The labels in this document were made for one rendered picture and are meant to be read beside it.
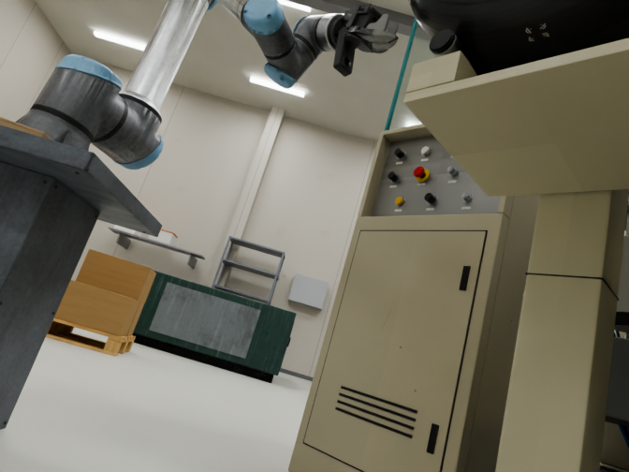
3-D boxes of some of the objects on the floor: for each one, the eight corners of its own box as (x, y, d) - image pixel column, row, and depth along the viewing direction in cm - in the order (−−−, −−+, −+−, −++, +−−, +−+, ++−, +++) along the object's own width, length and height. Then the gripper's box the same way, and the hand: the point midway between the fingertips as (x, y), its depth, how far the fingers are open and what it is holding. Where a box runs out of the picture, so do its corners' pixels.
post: (495, 626, 81) (627, -264, 146) (579, 678, 71) (680, -298, 137) (463, 641, 72) (619, -312, 138) (554, 703, 63) (675, -351, 128)
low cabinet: (153, 339, 723) (172, 287, 745) (275, 376, 726) (290, 324, 749) (105, 334, 515) (134, 263, 537) (277, 385, 518) (298, 313, 541)
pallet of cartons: (144, 356, 392) (174, 278, 410) (103, 356, 303) (142, 258, 321) (12, 317, 394) (47, 241, 412) (-67, 304, 305) (-19, 209, 323)
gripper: (338, 3, 112) (398, -3, 96) (361, 24, 118) (421, 22, 102) (323, 35, 113) (379, 35, 96) (346, 55, 118) (403, 58, 102)
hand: (391, 40), depth 100 cm, fingers closed
